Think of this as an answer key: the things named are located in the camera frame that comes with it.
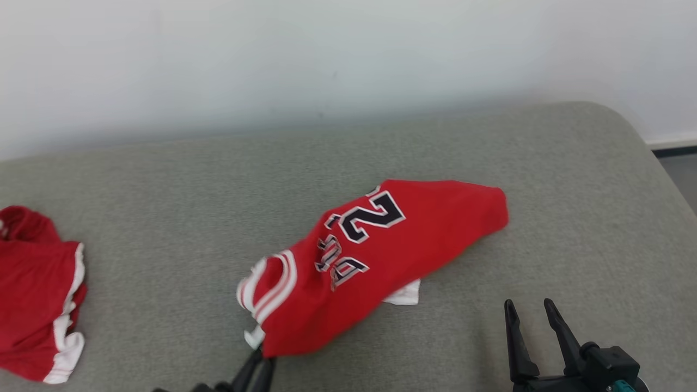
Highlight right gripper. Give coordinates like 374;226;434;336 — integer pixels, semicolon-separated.
504;298;617;392

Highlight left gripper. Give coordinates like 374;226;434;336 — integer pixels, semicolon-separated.
152;348;276;392

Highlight red Bulls basketball jersey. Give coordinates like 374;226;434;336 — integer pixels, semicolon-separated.
236;179;510;359

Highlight red shorts with white trim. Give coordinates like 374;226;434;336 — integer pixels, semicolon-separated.
0;205;88;385

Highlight white wall skirting board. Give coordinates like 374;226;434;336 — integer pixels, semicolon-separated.
645;131;697;158

